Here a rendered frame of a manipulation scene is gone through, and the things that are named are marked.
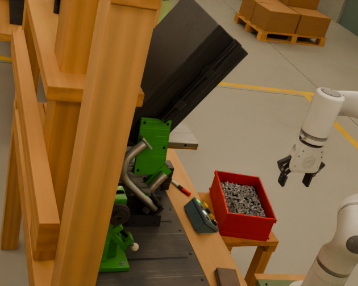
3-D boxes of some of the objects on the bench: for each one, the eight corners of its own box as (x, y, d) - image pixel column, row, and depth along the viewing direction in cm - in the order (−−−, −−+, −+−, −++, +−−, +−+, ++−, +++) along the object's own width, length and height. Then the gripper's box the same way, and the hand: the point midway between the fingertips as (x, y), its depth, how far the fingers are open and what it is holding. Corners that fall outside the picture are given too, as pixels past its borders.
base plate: (133, 127, 263) (134, 123, 262) (210, 295, 176) (212, 290, 175) (46, 121, 247) (47, 117, 246) (84, 303, 160) (85, 298, 159)
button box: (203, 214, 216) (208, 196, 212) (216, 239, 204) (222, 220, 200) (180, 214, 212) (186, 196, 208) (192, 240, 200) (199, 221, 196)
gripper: (329, 133, 166) (309, 178, 174) (282, 129, 160) (263, 176, 168) (342, 145, 160) (321, 192, 168) (294, 142, 154) (274, 191, 162)
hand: (294, 181), depth 168 cm, fingers open, 8 cm apart
